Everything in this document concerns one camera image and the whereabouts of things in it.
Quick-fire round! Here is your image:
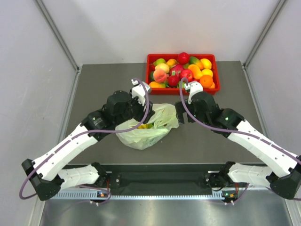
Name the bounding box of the yellow mango front left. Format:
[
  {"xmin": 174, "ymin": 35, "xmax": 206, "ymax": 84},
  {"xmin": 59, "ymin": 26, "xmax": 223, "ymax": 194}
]
[{"xmin": 149, "ymin": 81, "xmax": 166, "ymax": 89}]

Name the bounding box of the slotted cable duct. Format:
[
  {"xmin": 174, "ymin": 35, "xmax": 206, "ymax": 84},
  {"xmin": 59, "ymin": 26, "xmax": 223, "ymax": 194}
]
[{"xmin": 52, "ymin": 189, "xmax": 238, "ymax": 200}]

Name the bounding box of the pale green plastic bag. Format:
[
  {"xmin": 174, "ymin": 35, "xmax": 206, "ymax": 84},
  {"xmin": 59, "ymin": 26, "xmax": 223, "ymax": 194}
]
[{"xmin": 116, "ymin": 104, "xmax": 179, "ymax": 150}]

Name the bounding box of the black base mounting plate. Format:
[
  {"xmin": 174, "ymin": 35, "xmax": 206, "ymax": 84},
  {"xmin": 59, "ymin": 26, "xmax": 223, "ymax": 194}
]
[{"xmin": 102, "ymin": 163, "xmax": 223, "ymax": 195}]

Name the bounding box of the dark green avocado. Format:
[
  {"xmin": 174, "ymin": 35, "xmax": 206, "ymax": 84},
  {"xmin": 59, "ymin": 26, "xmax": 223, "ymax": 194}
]
[{"xmin": 149, "ymin": 71, "xmax": 155, "ymax": 81}]

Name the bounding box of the orange fruit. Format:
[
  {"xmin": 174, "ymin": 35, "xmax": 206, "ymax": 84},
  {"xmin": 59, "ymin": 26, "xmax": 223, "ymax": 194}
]
[{"xmin": 199, "ymin": 74, "xmax": 213, "ymax": 89}]

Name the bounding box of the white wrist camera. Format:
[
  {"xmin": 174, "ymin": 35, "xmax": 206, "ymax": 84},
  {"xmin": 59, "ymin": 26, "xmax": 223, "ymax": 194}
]
[
  {"xmin": 184, "ymin": 81, "xmax": 203, "ymax": 96},
  {"xmin": 131, "ymin": 79, "xmax": 151, "ymax": 106}
]

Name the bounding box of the dark red fruit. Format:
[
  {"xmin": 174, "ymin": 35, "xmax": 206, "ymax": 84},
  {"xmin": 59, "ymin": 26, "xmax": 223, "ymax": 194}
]
[{"xmin": 167, "ymin": 75, "xmax": 179, "ymax": 88}]

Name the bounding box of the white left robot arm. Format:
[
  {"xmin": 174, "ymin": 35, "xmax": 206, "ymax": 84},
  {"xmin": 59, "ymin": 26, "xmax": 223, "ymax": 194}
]
[{"xmin": 22, "ymin": 89, "xmax": 154, "ymax": 201}]

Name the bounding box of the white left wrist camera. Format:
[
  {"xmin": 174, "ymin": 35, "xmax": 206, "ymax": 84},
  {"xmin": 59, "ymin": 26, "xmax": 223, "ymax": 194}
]
[{"xmin": 131, "ymin": 79, "xmax": 151, "ymax": 106}]

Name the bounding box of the pink peach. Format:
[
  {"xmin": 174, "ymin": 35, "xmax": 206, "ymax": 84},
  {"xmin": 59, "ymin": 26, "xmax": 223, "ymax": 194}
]
[{"xmin": 153, "ymin": 69, "xmax": 169, "ymax": 83}]

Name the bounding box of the red apple centre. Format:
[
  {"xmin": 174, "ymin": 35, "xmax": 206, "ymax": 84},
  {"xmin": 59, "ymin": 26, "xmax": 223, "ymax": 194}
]
[{"xmin": 180, "ymin": 69, "xmax": 193, "ymax": 82}]

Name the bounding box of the yellow banana bunch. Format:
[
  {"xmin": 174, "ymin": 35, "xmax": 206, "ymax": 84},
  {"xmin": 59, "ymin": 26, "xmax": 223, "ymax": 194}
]
[{"xmin": 138, "ymin": 123, "xmax": 154, "ymax": 129}]

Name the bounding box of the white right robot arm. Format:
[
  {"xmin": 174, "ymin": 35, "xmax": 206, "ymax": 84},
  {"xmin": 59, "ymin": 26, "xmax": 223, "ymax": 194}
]
[{"xmin": 175, "ymin": 92, "xmax": 301, "ymax": 200}]

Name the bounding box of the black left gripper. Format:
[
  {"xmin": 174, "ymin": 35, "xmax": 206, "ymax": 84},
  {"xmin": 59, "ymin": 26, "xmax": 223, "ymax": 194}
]
[{"xmin": 115, "ymin": 89, "xmax": 155, "ymax": 126}]

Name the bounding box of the red apple on top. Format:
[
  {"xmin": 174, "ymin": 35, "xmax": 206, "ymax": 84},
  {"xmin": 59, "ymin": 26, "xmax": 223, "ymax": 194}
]
[{"xmin": 177, "ymin": 52, "xmax": 190, "ymax": 65}]

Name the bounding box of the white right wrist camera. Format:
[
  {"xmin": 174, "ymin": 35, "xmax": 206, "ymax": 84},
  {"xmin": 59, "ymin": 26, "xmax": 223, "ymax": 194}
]
[{"xmin": 184, "ymin": 81, "xmax": 203, "ymax": 96}]

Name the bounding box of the red apple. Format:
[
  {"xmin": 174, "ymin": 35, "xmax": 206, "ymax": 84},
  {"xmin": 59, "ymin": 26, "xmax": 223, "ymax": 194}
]
[
  {"xmin": 177, "ymin": 52, "xmax": 190, "ymax": 65},
  {"xmin": 180, "ymin": 69, "xmax": 193, "ymax": 82}
]

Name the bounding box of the orange yellow mango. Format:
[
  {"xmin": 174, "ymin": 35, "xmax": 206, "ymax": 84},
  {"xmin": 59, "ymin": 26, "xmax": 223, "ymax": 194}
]
[{"xmin": 188, "ymin": 64, "xmax": 203, "ymax": 80}]

